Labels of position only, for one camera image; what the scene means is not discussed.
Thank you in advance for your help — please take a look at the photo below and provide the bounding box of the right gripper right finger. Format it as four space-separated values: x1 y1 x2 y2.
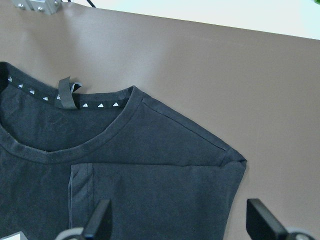
246 198 292 240

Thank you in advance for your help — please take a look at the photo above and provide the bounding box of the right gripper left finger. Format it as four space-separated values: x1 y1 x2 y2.
83 199 112 240

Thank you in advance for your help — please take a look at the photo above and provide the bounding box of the black t-shirt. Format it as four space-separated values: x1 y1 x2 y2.
0 62 246 240

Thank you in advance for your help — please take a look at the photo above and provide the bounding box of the aluminium frame post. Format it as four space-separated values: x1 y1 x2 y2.
11 0 62 15

